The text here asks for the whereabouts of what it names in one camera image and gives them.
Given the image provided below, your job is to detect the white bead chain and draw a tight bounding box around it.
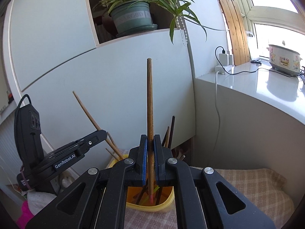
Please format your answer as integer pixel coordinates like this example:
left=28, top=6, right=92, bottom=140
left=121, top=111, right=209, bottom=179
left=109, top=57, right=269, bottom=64
left=164, top=0, right=189, bottom=46

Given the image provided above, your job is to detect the white power cable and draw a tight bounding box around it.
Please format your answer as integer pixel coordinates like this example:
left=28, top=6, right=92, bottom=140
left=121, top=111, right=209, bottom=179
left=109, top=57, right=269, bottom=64
left=213, top=72, right=221, bottom=159

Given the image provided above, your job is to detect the yellow plastic container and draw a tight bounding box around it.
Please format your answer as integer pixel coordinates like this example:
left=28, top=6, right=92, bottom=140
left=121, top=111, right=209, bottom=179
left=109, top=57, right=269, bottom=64
left=108, top=157, right=175, bottom=213

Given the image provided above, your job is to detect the white floral slow cooker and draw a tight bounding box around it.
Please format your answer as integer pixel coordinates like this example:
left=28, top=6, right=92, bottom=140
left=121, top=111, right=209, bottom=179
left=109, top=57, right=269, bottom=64
left=266, top=44, right=303, bottom=75

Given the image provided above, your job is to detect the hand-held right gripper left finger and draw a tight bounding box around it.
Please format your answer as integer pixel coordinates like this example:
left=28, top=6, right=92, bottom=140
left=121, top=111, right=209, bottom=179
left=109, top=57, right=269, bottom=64
left=25, top=134, right=148, bottom=229

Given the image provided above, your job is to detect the black charger cable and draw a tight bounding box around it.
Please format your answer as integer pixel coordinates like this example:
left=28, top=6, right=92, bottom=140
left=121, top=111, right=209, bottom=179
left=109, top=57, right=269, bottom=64
left=215, top=46, right=305, bottom=84

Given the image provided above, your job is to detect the wooden board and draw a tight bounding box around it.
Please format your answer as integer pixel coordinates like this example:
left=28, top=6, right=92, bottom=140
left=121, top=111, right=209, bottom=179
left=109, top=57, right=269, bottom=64
left=216, top=0, right=251, bottom=66

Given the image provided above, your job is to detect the green potted spider plant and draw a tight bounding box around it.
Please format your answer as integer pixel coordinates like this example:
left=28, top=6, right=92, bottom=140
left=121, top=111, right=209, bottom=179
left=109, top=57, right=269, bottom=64
left=92, top=0, right=226, bottom=44

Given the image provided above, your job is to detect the white windowsill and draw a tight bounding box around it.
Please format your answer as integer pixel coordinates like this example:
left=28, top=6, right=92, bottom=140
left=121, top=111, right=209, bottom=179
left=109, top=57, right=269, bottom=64
left=194, top=62, right=305, bottom=124

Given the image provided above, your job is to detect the white window frame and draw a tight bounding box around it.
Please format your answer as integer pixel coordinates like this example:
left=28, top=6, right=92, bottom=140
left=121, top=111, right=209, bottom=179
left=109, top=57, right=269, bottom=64
left=225, top=0, right=305, bottom=64

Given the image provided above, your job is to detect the reddish brown chopstick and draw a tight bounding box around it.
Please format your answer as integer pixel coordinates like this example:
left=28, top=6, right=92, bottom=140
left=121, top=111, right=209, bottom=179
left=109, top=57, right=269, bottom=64
left=106, top=131, right=121, bottom=155

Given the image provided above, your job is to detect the white cabinet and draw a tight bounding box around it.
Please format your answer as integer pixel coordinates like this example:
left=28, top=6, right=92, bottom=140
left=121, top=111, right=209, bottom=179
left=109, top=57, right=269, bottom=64
left=2, top=0, right=197, bottom=170

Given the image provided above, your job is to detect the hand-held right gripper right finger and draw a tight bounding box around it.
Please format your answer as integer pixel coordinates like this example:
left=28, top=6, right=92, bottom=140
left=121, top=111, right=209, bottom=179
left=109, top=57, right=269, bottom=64
left=153, top=134, right=273, bottom=229

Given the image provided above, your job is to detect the green plastic spoon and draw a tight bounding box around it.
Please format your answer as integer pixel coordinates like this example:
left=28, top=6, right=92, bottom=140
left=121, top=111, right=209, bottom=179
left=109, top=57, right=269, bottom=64
left=139, top=186, right=161, bottom=206

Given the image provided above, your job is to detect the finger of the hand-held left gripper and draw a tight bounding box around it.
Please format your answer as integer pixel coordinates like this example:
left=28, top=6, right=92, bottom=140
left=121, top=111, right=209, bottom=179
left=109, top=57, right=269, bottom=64
left=71, top=129, right=108, bottom=156

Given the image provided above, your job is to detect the pink plaid cloth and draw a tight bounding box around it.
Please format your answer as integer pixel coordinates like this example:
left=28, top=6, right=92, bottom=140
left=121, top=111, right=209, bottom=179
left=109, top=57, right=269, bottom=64
left=105, top=148, right=295, bottom=229

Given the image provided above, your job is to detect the black chopstick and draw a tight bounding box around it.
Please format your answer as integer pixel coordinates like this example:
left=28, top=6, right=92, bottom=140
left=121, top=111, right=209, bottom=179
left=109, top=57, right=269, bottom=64
left=170, top=116, right=176, bottom=148

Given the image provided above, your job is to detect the person's left hand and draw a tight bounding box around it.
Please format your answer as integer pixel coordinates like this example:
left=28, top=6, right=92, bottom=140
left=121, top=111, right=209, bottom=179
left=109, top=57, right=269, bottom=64
left=27, top=169, right=80, bottom=216

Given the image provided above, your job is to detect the white power strip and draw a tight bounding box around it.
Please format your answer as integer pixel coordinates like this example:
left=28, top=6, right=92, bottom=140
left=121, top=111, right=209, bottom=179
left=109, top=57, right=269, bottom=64
left=214, top=63, right=235, bottom=75

